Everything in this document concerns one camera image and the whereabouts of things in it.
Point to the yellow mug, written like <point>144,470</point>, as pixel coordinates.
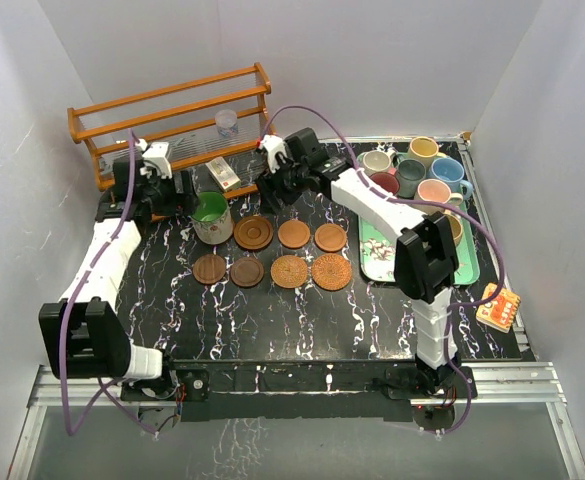
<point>424,150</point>

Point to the white green small box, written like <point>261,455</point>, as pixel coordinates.
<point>222,173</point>

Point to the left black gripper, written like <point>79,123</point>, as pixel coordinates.
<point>183,201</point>

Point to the green floral tray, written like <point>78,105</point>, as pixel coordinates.
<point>377,254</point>

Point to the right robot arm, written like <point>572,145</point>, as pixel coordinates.
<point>425,259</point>

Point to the light wood coaster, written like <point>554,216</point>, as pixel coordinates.
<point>294,234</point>
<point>330,237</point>

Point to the brown stoneware mug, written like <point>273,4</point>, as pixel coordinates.
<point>456,226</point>

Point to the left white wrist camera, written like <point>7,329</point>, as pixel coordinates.
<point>156,159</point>

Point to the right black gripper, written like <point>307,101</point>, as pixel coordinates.
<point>269,184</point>

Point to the pink halloween mug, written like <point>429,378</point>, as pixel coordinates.
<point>386,181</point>

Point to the colourful card box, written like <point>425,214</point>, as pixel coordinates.
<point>501,312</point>

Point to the green inside mug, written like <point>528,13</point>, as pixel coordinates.
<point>212,219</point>

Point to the woven rattan coaster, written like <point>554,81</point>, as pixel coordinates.
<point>331,272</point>
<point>289,271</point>

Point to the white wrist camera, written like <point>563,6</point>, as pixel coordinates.
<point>270,147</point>
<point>156,159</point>

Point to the orange wooden shelf rack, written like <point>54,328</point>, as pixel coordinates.
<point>181,114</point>

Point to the grey mug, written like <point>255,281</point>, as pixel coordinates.
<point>409,174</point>

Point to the pale pink mug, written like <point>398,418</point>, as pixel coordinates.
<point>433,190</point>

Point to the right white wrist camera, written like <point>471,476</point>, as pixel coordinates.
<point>270,147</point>

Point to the clear plastic cup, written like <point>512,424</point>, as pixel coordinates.
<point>226,121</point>

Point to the white cream mug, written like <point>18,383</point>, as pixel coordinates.
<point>377,161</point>

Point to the dark walnut coaster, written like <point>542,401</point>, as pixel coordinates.
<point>209,269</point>
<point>247,272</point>

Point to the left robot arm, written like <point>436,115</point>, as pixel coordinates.
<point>82,333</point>

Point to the brown ringed wooden saucer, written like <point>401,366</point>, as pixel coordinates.
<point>253,233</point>

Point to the blue mug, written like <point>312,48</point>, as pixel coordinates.
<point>452,173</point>

